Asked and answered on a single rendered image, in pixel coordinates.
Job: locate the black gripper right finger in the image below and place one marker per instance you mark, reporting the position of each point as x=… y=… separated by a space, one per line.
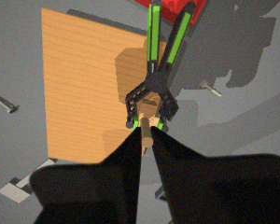
x=185 y=174

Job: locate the red shallow tray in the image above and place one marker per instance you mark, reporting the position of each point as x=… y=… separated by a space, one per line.
x=173 y=7

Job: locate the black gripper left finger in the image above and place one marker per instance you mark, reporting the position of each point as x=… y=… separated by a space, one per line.
x=116 y=178

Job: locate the black and green spring clamp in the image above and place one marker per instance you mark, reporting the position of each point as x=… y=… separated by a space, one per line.
x=156 y=78

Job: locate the light wooden board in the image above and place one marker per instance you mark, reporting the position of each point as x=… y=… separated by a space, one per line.
x=89 y=68

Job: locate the tan wooden dowel pin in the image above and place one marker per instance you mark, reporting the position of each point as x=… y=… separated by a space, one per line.
x=147 y=140

